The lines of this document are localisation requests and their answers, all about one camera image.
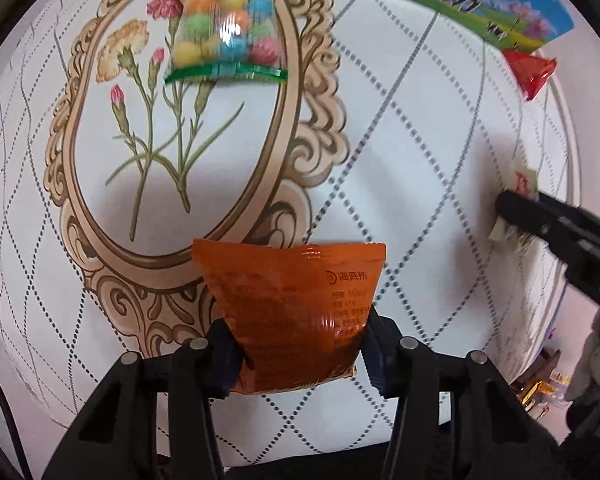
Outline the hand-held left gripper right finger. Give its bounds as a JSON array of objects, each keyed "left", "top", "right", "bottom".
[{"left": 360, "top": 305, "right": 566, "bottom": 480}]

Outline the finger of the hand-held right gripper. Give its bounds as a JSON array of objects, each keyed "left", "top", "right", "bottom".
[{"left": 495, "top": 189, "right": 600, "bottom": 272}]

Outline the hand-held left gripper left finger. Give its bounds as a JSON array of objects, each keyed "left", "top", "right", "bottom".
[{"left": 42, "top": 317, "right": 243, "bottom": 480}]

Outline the cream white snack packet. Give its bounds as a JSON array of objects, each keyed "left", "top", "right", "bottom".
[{"left": 488, "top": 160, "right": 540, "bottom": 250}]

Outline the orange snack packet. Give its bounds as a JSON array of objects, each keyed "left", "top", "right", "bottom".
[{"left": 192, "top": 240, "right": 387, "bottom": 396}]

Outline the heap of colourful packets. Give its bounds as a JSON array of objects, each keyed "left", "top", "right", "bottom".
[{"left": 517, "top": 347, "right": 578, "bottom": 416}]

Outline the small red packet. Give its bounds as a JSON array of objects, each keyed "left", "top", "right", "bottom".
[{"left": 501, "top": 50, "right": 557, "bottom": 103}]

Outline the white floral printed cloth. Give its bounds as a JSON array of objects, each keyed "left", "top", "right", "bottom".
[{"left": 0, "top": 0, "right": 583, "bottom": 467}]

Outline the colourful candy packet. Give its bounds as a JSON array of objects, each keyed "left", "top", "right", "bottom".
[{"left": 163, "top": 0, "right": 289, "bottom": 84}]

